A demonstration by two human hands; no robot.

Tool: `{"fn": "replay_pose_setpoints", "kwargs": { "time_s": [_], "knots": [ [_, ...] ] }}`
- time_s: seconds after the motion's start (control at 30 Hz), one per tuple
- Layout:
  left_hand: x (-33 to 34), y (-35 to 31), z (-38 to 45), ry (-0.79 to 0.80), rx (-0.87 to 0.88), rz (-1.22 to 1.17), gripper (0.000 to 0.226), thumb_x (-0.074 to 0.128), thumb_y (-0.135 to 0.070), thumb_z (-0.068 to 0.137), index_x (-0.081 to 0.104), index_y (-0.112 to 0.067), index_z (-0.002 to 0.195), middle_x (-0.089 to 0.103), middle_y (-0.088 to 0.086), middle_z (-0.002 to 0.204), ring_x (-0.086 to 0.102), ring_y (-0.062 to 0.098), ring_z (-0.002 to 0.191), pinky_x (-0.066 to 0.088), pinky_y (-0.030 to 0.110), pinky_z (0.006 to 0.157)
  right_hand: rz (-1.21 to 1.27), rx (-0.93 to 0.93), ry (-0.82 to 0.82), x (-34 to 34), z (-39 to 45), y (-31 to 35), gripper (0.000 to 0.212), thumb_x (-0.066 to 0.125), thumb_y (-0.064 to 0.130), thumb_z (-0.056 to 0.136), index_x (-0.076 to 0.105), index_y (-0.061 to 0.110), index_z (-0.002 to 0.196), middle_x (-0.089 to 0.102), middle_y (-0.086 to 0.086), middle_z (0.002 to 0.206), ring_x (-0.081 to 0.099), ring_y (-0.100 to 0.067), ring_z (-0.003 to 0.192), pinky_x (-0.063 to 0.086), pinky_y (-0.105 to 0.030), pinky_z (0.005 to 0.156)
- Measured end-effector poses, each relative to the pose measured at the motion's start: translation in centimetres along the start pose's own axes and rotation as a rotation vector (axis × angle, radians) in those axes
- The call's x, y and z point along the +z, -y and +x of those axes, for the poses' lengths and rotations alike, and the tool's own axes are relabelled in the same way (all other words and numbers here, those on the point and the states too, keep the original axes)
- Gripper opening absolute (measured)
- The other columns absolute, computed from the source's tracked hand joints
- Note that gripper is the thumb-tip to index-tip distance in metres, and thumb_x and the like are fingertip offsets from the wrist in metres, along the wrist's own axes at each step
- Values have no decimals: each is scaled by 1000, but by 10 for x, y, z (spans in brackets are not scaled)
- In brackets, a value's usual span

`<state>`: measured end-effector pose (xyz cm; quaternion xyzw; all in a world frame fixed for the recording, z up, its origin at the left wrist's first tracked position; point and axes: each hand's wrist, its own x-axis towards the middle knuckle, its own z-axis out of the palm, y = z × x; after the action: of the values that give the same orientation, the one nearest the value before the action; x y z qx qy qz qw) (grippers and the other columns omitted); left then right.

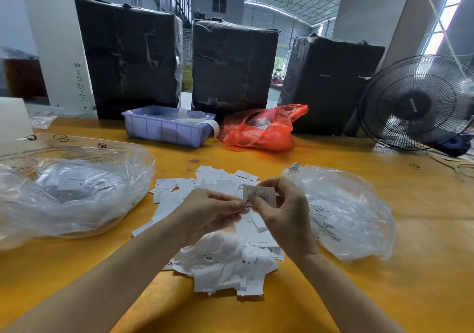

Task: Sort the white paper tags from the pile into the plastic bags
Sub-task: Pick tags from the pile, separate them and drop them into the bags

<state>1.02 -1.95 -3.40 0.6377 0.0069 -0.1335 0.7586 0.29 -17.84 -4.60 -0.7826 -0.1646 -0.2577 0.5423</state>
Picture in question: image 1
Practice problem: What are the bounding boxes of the person's right hand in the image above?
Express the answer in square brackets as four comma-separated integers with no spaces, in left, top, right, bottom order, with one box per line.
[250,176,319,262]

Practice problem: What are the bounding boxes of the person's left hand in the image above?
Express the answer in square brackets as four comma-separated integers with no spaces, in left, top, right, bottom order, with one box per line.
[173,188,248,247]

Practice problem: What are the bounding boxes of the white paper label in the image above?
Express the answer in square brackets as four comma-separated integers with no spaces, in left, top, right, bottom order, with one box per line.
[242,183,278,209]

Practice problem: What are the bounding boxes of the pile of white labels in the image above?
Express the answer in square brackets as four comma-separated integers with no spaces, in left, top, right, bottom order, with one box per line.
[132,165,285,298]

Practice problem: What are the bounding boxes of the clear plastic bag black print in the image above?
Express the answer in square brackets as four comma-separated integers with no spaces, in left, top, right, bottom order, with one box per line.
[283,162,397,263]

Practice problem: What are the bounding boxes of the large clear bag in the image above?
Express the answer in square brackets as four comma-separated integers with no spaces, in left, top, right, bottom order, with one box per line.
[0,134,157,250]

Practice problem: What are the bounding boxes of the person's right forearm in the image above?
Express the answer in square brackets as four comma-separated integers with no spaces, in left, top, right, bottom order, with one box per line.
[296,249,405,333]

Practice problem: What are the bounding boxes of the person's left forearm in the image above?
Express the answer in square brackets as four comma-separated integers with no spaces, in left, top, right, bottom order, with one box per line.
[3,227,192,333]

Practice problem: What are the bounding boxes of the red plastic bag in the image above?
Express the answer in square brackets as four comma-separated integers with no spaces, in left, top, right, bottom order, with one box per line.
[219,103,310,153]

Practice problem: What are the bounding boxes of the blue plastic bin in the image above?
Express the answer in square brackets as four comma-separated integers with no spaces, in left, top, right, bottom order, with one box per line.
[122,105,220,149]

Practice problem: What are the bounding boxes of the large black wrapped bale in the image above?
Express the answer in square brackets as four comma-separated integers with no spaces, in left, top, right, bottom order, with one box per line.
[73,0,184,120]
[191,19,280,121]
[278,34,386,137]

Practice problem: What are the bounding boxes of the black table fan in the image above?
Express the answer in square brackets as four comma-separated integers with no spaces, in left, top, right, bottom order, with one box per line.
[358,55,474,156]

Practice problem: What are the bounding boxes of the grey cabin with window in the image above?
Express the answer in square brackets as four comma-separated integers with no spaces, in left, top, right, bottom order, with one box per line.
[192,0,247,25]

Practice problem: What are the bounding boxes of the white foam box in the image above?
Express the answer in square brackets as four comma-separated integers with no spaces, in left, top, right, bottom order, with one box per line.
[0,97,34,146]

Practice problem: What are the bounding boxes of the brown wooden cabinet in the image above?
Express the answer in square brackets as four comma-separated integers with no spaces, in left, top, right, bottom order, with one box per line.
[3,57,47,99]

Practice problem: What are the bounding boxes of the white pillar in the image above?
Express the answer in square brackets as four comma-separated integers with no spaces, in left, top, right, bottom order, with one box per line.
[18,0,96,111]

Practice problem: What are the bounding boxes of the bundle of cables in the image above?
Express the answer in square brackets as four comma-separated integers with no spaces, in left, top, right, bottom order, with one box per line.
[426,147,474,178]

